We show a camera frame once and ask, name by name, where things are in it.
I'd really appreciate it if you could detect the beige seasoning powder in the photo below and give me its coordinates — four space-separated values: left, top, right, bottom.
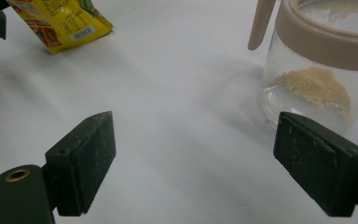
268 66 353 122

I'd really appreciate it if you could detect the clear jar with beige rim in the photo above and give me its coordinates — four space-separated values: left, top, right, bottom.
247 0 358 134

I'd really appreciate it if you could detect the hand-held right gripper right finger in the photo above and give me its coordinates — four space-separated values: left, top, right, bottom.
272 111 358 217

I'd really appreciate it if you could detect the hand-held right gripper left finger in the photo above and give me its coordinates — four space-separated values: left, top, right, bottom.
45 110 117 217

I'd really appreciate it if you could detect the yellow green seasoning pouch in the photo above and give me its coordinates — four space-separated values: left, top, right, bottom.
6 0 115 55

